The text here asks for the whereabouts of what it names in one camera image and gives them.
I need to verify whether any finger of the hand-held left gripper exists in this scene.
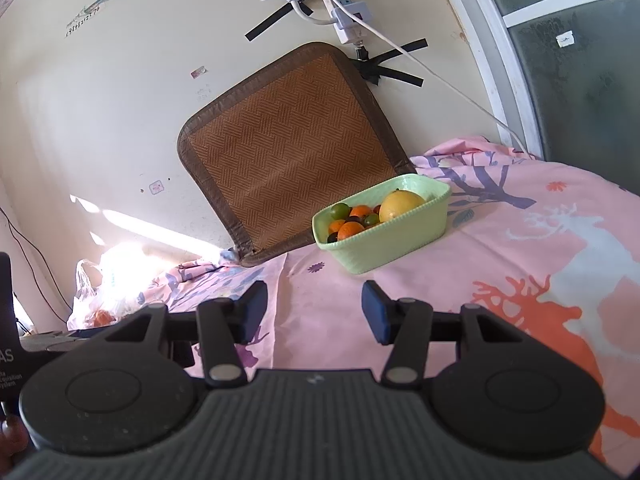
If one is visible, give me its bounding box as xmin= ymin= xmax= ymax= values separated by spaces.
xmin=20 ymin=330 xmax=107 ymax=359

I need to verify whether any white window frame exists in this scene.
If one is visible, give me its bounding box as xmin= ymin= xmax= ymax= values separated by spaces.
xmin=425 ymin=0 xmax=640 ymax=162

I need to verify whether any white power cable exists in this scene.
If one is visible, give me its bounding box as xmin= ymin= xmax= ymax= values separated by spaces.
xmin=320 ymin=0 xmax=527 ymax=155

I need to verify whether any clear plastic bag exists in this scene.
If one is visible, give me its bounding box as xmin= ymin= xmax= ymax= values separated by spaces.
xmin=67 ymin=241 xmax=172 ymax=332

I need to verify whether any white power strip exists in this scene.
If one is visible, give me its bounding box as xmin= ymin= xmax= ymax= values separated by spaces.
xmin=320 ymin=0 xmax=372 ymax=45

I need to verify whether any person's left hand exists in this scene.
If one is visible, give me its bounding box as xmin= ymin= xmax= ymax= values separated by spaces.
xmin=0 ymin=415 xmax=29 ymax=471

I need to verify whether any brown woven seat mat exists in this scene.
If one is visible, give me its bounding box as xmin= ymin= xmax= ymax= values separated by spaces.
xmin=176 ymin=41 xmax=419 ymax=268

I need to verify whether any large yellow citrus fruit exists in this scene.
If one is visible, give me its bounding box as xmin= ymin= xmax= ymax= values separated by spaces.
xmin=378 ymin=188 xmax=426 ymax=225

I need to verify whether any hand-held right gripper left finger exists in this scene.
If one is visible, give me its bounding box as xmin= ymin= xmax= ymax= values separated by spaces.
xmin=102 ymin=280 xmax=269 ymax=389

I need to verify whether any thin black cable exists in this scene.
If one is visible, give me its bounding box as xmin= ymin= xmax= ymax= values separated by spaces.
xmin=0 ymin=204 xmax=74 ymax=322

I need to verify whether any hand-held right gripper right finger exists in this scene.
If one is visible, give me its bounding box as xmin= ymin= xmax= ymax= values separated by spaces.
xmin=361 ymin=280 xmax=526 ymax=390

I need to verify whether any green plastic basket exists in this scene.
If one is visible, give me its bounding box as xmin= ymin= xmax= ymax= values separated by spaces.
xmin=312 ymin=173 xmax=452 ymax=275

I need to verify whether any pink printed bed sheet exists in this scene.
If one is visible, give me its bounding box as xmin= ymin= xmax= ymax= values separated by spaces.
xmin=67 ymin=136 xmax=640 ymax=479

